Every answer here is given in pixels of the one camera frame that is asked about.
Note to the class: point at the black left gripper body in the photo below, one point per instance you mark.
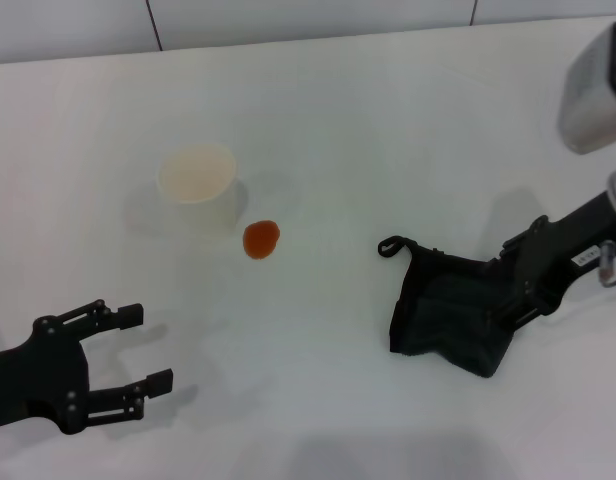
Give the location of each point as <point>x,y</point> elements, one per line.
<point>38,380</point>

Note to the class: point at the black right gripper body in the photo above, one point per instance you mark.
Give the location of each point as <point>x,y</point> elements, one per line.
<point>563,250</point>

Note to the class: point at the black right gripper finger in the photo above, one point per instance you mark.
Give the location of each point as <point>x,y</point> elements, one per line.
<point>520,242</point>
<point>523,311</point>

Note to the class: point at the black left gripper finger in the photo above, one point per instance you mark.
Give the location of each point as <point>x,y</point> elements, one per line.
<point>158,382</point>
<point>128,316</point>

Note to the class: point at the dark blue rag with loop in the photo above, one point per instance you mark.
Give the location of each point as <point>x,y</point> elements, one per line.
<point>438,320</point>

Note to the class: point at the white paper cup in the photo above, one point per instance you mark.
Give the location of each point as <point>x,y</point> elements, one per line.
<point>198,175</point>

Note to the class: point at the small orange ball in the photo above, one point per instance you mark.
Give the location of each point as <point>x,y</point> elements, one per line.
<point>261,241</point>

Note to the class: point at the silver black right wrist camera box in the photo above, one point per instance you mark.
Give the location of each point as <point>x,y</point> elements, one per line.
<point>593,100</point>

